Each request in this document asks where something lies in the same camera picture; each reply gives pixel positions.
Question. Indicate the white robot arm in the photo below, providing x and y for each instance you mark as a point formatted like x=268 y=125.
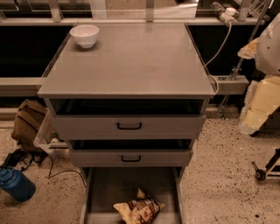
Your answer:
x=267 y=59

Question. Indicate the brown backpack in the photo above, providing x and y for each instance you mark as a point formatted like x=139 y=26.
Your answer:
x=27 y=122

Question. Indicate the brown chip bag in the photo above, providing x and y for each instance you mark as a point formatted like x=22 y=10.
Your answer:
x=141 y=210

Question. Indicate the clear plastic bin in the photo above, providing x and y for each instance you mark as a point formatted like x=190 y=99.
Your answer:
x=48 y=139

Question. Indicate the top grey drawer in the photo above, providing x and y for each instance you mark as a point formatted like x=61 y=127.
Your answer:
x=120 y=127

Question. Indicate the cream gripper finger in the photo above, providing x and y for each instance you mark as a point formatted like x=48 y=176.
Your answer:
x=262 y=100
x=248 y=52

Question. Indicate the black wheeled cart leg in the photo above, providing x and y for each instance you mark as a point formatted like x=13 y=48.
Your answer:
x=272 y=169

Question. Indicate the middle grey drawer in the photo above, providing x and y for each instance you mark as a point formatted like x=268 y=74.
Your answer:
x=131 y=158

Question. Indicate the blue water jug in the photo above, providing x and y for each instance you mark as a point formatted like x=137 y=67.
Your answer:
x=16 y=184

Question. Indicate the bottom open grey drawer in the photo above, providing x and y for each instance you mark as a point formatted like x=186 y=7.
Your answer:
x=107 y=186

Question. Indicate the white ceramic bowl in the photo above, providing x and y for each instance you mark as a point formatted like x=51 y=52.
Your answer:
x=85 y=35

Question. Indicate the metal diagonal pole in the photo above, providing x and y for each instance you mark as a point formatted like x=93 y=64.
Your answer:
x=248 y=7

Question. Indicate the grey drawer cabinet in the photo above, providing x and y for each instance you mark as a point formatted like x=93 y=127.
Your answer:
x=147 y=69

